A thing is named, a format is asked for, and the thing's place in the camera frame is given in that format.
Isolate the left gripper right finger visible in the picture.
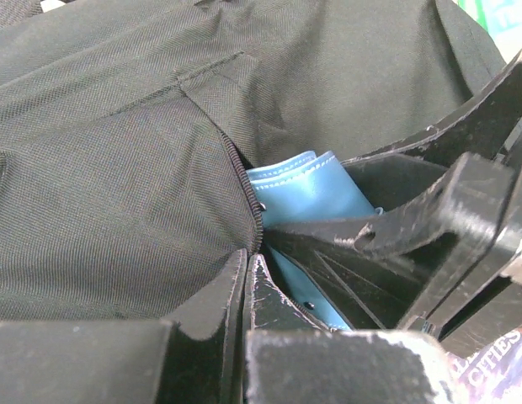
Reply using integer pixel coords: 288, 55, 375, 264
243, 254, 455, 403

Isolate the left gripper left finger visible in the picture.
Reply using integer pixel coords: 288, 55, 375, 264
0, 250, 248, 403

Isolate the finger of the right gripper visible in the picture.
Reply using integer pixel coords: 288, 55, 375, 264
343, 49, 522, 168

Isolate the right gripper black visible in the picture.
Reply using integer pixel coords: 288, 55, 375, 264
266, 118, 522, 356

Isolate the blue leather wallet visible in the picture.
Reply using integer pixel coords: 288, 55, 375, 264
247, 151, 381, 331

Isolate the black student backpack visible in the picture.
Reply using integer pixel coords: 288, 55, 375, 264
0, 1, 505, 321

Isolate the green 104-storey treehouse book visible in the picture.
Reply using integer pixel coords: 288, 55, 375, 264
455, 0, 522, 61

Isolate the tale of two cities book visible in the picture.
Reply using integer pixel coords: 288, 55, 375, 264
446, 328, 522, 404

